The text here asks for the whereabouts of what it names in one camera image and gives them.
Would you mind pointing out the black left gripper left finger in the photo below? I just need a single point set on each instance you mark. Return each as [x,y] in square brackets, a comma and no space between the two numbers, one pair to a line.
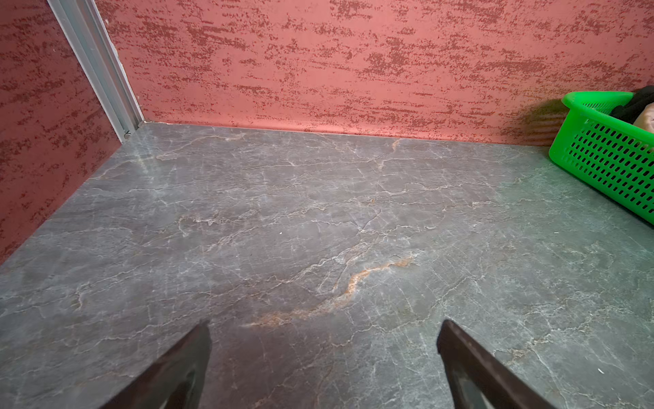
[175,380]

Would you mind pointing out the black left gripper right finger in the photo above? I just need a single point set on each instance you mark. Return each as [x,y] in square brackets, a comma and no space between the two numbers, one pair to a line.
[476,378]

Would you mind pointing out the pink shorts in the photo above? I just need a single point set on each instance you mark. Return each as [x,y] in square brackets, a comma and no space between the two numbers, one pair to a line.
[645,120]

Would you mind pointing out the black shorts in basket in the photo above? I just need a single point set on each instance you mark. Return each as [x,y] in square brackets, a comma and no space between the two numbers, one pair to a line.
[631,110]

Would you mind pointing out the green plastic basket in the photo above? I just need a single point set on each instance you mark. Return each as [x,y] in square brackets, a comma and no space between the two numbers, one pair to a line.
[610,155]

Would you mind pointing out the aluminium corner post left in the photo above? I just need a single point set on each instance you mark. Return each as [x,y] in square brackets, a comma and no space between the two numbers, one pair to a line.
[88,37]

